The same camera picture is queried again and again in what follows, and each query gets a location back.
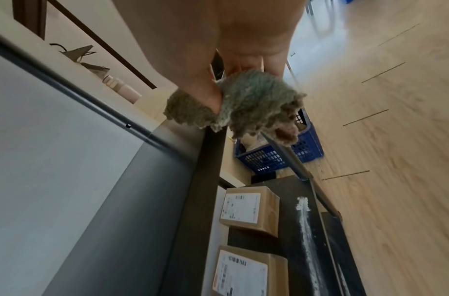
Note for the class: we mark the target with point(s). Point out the person's right hand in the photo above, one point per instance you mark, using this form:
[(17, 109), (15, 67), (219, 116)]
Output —
[(209, 34)]

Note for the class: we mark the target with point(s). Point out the green and pink cleaning cloth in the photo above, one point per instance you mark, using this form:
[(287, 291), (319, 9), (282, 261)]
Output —
[(253, 101)]

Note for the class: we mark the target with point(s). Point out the group of brown cardboard boxes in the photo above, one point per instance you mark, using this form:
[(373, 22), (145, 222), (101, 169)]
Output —
[(246, 211)]

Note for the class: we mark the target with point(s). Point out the dark metal shelf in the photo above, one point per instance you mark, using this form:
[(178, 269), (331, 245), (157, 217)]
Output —
[(143, 216)]

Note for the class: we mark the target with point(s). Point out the pale plastic bottle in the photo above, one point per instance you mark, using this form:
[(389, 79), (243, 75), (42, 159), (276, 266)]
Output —
[(125, 91)]

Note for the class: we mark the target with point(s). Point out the small grey table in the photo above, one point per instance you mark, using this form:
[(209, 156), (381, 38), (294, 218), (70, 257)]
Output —
[(319, 14)]

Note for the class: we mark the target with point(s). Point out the blue plastic crate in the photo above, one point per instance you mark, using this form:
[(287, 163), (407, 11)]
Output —
[(346, 1), (268, 162)]

